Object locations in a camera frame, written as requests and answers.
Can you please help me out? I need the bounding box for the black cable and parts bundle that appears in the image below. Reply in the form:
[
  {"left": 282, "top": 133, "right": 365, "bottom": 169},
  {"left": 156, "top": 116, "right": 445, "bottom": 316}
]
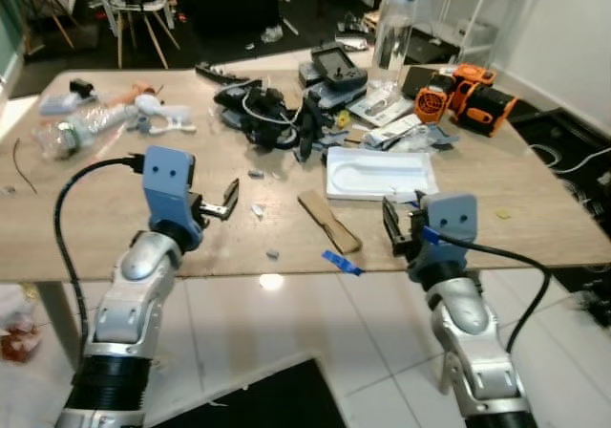
[{"left": 212, "top": 78, "right": 331, "bottom": 163}]

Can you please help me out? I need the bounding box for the flat wooden stick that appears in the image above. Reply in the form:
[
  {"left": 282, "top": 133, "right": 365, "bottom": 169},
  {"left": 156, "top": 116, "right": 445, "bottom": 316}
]
[{"left": 297, "top": 190, "right": 364, "bottom": 256}]

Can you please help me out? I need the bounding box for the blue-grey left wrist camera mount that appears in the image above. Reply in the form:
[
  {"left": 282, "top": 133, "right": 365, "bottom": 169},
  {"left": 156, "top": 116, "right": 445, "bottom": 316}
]
[{"left": 142, "top": 145, "right": 198, "bottom": 230}]

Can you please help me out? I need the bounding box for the grey controller with screen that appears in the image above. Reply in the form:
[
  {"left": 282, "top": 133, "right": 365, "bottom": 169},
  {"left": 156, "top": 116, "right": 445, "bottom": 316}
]
[{"left": 298, "top": 41, "right": 369, "bottom": 114}]

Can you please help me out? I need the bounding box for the crumpled clear plastic bottle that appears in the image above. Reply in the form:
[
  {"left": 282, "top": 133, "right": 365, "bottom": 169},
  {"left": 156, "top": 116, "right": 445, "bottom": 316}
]
[{"left": 32, "top": 103, "right": 140, "bottom": 161}]

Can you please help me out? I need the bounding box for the blue tape strip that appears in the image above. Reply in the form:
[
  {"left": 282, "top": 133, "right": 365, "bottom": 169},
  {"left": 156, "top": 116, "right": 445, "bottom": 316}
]
[{"left": 322, "top": 249, "right": 365, "bottom": 277}]

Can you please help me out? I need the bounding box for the thin brown wire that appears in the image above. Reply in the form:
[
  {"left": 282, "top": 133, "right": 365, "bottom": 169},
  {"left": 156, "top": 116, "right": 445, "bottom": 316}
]
[{"left": 11, "top": 139, "right": 40, "bottom": 196}]

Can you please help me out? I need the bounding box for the black flat case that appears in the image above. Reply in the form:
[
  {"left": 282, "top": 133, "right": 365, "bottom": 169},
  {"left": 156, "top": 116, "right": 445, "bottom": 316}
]
[{"left": 400, "top": 64, "right": 441, "bottom": 100}]

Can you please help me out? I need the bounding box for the long black bar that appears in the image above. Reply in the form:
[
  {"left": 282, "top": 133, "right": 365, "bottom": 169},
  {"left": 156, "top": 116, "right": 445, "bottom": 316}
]
[{"left": 195, "top": 62, "right": 252, "bottom": 86}]

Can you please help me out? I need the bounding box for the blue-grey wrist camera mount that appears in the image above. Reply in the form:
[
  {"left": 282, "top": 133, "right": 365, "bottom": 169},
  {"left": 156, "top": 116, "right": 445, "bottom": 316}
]
[
  {"left": 142, "top": 145, "right": 198, "bottom": 230},
  {"left": 418, "top": 194, "right": 479, "bottom": 265}
]

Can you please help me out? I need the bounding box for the white plastic tray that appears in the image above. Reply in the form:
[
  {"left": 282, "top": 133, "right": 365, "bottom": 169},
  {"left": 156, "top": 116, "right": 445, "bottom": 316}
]
[{"left": 326, "top": 146, "right": 440, "bottom": 203}]

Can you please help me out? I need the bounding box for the orange black power tool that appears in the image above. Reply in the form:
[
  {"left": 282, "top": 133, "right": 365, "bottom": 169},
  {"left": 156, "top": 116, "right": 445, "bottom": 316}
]
[{"left": 449, "top": 63, "right": 519, "bottom": 139}]

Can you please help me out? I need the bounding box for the orange handled tool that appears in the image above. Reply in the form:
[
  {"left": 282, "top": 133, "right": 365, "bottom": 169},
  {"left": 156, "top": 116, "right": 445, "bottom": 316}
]
[{"left": 109, "top": 81, "right": 164, "bottom": 105}]

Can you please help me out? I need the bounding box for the wooden legged chair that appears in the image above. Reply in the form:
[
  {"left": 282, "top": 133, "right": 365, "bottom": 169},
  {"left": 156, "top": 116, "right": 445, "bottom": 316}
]
[{"left": 98, "top": 0, "right": 184, "bottom": 72}]

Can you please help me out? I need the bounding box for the orange round fan part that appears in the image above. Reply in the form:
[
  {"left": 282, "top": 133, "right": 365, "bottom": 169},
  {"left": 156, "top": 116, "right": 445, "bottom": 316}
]
[{"left": 413, "top": 82, "right": 453, "bottom": 126}]

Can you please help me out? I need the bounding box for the black mat with white cables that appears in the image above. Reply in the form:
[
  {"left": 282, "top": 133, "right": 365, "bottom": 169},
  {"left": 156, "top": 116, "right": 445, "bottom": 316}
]
[{"left": 514, "top": 106, "right": 611, "bottom": 236}]

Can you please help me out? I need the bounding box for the light blue part, black knob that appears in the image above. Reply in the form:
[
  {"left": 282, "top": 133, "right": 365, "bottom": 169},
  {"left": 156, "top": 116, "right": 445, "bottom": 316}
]
[{"left": 39, "top": 78, "right": 97, "bottom": 117}]

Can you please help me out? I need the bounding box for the white plastic clamp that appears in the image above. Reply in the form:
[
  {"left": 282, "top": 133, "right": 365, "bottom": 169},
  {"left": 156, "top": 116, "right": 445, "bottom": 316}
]
[{"left": 134, "top": 92, "right": 198, "bottom": 136}]

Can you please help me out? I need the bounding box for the white shelf rack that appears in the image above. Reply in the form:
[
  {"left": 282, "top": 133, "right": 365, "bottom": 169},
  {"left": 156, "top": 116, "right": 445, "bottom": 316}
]
[{"left": 420, "top": 0, "right": 528, "bottom": 67}]

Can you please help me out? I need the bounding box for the tall clear plastic bottle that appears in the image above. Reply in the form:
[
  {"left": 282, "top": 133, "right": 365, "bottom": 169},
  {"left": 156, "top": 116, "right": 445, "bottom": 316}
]
[{"left": 372, "top": 0, "right": 424, "bottom": 87}]

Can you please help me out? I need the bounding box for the clear plastic packet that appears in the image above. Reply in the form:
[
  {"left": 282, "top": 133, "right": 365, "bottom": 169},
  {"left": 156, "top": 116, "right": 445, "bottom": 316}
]
[{"left": 363, "top": 113, "right": 460, "bottom": 155}]

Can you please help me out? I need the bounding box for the light wooden table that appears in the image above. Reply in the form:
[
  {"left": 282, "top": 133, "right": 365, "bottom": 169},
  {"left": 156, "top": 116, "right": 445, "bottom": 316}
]
[{"left": 0, "top": 60, "right": 611, "bottom": 364}]

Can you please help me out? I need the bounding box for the white packaged booklet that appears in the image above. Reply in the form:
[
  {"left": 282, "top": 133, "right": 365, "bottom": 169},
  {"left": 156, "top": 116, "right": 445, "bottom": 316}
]
[{"left": 348, "top": 84, "right": 414, "bottom": 129}]

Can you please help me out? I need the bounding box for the black cabinet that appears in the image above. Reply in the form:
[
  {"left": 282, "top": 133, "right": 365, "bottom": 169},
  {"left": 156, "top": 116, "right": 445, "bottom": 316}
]
[{"left": 185, "top": 0, "right": 284, "bottom": 38}]

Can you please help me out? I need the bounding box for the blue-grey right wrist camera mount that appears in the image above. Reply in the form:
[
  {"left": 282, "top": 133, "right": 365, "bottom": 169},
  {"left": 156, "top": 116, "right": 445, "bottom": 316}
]
[{"left": 418, "top": 194, "right": 479, "bottom": 265}]

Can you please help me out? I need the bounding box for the red white crumpled trash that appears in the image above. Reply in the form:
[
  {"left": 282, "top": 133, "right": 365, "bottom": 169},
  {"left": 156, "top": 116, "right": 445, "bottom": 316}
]
[{"left": 0, "top": 285, "right": 45, "bottom": 365}]

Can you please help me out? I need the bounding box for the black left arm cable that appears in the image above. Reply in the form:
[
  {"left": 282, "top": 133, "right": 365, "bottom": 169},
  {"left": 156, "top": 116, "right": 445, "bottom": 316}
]
[{"left": 53, "top": 155, "right": 147, "bottom": 354}]

